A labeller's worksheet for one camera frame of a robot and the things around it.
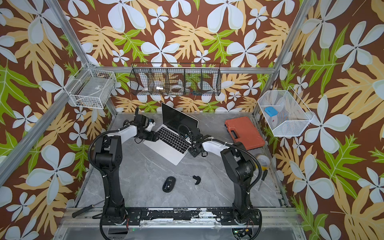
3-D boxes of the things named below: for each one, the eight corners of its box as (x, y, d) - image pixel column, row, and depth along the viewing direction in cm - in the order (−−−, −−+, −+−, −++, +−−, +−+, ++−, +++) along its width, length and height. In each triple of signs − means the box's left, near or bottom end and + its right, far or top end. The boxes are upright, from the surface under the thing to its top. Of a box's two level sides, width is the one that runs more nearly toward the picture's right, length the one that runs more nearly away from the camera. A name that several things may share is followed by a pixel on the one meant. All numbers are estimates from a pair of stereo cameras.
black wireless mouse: (162, 190, 84) (161, 189, 82) (168, 176, 90) (167, 174, 87) (171, 194, 83) (170, 192, 81) (176, 179, 89) (176, 177, 86)
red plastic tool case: (237, 152, 101) (240, 148, 96) (223, 124, 117) (224, 119, 112) (262, 146, 104) (265, 141, 99) (244, 119, 120) (246, 114, 115)
